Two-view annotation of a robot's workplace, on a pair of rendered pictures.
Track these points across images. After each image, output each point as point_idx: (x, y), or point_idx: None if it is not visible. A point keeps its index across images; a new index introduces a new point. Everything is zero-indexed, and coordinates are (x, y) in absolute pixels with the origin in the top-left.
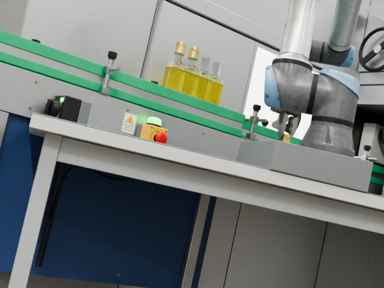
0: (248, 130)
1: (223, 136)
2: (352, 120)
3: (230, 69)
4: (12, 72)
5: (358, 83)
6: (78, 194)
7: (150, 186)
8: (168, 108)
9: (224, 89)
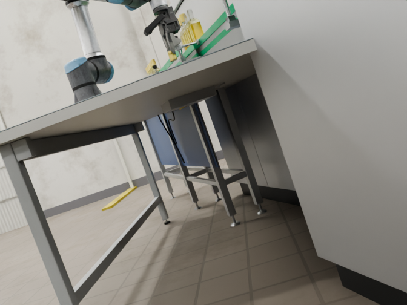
0: (205, 41)
1: None
2: (72, 87)
3: None
4: None
5: (64, 67)
6: (179, 129)
7: (185, 115)
8: None
9: (222, 3)
